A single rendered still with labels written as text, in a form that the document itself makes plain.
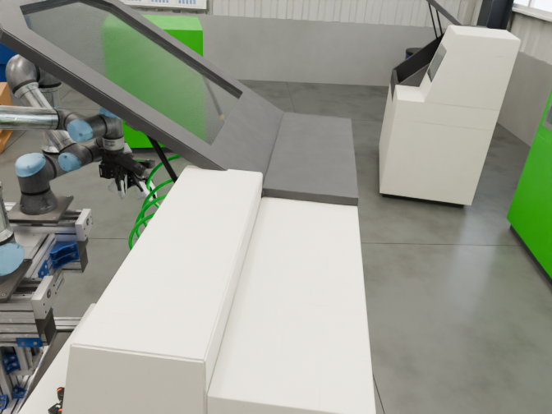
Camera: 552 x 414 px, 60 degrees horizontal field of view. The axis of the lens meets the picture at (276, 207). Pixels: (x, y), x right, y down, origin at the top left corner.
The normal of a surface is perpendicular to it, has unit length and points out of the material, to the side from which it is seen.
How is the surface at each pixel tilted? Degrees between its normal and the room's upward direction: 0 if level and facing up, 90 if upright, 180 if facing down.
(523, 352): 0
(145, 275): 0
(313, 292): 0
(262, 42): 90
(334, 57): 90
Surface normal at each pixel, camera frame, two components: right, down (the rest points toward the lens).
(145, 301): 0.06, -0.87
